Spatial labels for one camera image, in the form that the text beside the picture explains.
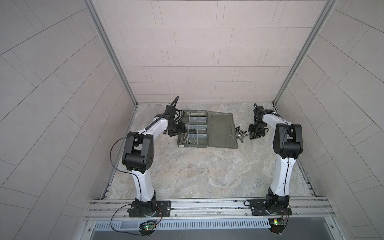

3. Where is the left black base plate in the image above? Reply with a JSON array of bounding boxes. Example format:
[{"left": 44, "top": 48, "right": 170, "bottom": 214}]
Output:
[{"left": 127, "top": 200, "right": 172, "bottom": 218}]

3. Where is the aluminium mounting rail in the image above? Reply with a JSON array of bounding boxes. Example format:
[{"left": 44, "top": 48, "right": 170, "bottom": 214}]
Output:
[{"left": 84, "top": 197, "right": 335, "bottom": 221}]

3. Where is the black cable left base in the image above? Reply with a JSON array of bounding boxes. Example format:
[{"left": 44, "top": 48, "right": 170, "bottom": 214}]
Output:
[{"left": 110, "top": 203, "right": 145, "bottom": 237}]

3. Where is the clear compartment organizer box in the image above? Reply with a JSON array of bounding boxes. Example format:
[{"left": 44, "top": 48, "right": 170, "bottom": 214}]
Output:
[{"left": 177, "top": 110, "right": 208, "bottom": 148}]

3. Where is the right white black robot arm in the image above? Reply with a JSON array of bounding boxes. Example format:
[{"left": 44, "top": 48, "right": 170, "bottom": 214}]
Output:
[{"left": 248, "top": 104, "right": 304, "bottom": 215}]

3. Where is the left controller board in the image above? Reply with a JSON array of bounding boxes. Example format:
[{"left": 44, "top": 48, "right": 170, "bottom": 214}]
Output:
[{"left": 139, "top": 221, "right": 157, "bottom": 231}]

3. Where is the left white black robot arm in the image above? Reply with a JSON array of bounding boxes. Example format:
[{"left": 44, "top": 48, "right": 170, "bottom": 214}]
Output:
[{"left": 112, "top": 97, "right": 186, "bottom": 217}]

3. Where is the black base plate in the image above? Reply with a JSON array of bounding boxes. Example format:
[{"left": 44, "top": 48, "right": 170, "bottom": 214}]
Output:
[
  {"left": 244, "top": 199, "right": 293, "bottom": 216},
  {"left": 127, "top": 200, "right": 172, "bottom": 218}
]

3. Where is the right controller board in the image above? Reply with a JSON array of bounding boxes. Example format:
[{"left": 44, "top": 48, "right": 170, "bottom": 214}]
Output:
[{"left": 269, "top": 219, "right": 286, "bottom": 234}]

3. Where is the pile of wing nuts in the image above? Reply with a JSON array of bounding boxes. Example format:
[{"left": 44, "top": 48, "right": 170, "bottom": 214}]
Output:
[{"left": 235, "top": 127, "right": 249, "bottom": 143}]

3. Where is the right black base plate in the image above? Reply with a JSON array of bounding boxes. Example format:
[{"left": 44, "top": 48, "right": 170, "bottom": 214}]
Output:
[{"left": 244, "top": 199, "right": 293, "bottom": 216}]

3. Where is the controller board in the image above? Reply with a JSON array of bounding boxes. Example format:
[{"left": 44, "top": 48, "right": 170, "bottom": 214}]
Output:
[
  {"left": 139, "top": 221, "right": 157, "bottom": 231},
  {"left": 269, "top": 219, "right": 286, "bottom": 234}
]

